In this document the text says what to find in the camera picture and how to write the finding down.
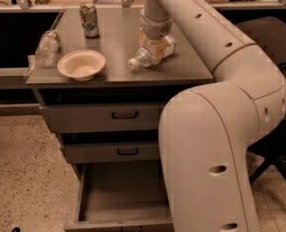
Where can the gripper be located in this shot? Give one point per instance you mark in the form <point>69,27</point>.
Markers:
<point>156,28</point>

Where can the clear plastic water bottle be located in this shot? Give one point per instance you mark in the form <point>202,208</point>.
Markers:
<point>171,45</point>

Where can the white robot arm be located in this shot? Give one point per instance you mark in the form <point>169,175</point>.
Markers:
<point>204,131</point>

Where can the grey drawer cabinet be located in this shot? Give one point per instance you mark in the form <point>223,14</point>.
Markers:
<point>116,83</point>

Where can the crumpled clear plastic bottle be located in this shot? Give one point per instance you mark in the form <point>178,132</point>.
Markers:
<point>47,50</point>

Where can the grey middle drawer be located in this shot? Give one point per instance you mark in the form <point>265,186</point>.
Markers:
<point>110,152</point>

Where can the grey drawer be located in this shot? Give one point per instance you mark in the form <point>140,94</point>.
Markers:
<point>128,196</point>
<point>110,152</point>
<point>101,117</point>

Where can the grey top drawer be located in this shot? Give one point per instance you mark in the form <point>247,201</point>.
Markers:
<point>101,117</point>

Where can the grey bottom drawer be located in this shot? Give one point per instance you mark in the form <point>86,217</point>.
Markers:
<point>128,196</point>

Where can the white paper bowl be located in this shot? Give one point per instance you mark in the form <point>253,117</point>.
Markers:
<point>81,65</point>

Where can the green soda can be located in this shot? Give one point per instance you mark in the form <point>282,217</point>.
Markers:
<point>89,20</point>

